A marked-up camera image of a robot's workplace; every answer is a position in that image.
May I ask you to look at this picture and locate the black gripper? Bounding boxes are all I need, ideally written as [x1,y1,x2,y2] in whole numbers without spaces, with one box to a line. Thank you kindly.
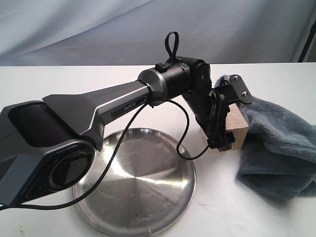
[207,89,235,151]

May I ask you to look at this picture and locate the light wooden block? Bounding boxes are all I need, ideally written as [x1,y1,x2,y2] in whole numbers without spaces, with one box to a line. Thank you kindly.
[207,104,249,154]

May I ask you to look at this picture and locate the grey-blue fluffy towel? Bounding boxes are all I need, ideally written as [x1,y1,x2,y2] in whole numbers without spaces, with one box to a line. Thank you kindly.
[212,74,316,200]

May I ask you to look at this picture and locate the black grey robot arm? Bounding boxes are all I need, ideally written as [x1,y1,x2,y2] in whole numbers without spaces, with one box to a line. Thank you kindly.
[0,56,237,209]

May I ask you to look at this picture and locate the round stainless steel plate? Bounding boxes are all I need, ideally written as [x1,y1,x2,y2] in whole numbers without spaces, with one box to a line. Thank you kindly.
[72,128,196,237]

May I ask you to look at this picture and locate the black stand pole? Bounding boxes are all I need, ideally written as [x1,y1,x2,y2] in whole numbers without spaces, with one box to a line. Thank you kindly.
[298,0,316,63]

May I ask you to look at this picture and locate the grey fabric backdrop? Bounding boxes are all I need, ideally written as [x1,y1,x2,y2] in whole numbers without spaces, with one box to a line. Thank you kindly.
[0,0,316,66]

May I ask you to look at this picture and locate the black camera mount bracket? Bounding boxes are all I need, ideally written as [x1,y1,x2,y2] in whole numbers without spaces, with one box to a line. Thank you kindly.
[214,74,253,105]

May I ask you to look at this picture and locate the black cable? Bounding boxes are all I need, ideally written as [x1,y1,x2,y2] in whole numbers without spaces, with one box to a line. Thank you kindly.
[0,31,225,210]

